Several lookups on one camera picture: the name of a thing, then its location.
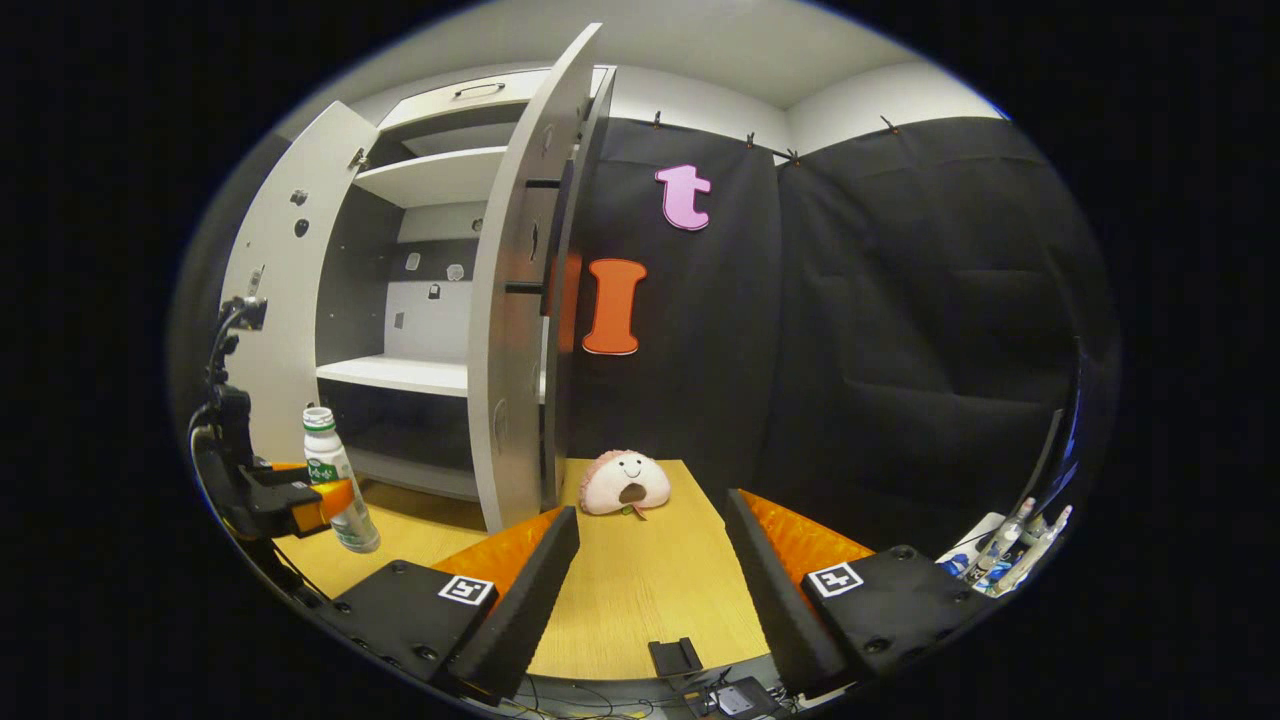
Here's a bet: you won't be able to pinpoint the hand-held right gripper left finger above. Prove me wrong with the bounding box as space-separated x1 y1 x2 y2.
333 505 582 703

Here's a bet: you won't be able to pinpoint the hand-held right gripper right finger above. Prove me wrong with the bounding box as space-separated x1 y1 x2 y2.
722 488 993 699

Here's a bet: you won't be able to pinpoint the white drink bottle green label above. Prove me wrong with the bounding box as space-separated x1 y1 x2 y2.
302 405 383 555

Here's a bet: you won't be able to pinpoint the white cabinet door cat stickers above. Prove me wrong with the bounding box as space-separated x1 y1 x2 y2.
221 100 382 467

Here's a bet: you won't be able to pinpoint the white cabinet door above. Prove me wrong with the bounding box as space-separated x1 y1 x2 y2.
466 22 617 534

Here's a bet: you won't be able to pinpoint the small grey electronic box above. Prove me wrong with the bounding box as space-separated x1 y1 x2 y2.
690 675 793 720

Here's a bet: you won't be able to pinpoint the pink white plush toy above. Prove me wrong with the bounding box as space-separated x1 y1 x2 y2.
579 448 673 522

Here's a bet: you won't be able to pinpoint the white open-front cabinet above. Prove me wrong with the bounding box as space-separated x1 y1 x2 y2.
315 65 617 503

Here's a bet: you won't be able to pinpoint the white blue plastic items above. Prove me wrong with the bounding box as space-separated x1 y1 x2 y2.
938 496 1077 599

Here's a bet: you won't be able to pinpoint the black backdrop cloth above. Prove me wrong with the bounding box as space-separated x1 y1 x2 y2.
168 115 1121 561

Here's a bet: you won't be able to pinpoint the white cabinet drawer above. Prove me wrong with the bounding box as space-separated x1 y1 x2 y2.
375 65 612 132

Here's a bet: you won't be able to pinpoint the small black bracket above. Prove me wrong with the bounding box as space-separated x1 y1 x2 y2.
647 636 705 680

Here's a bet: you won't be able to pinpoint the black door handle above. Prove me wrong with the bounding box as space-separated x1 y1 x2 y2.
504 160 582 321

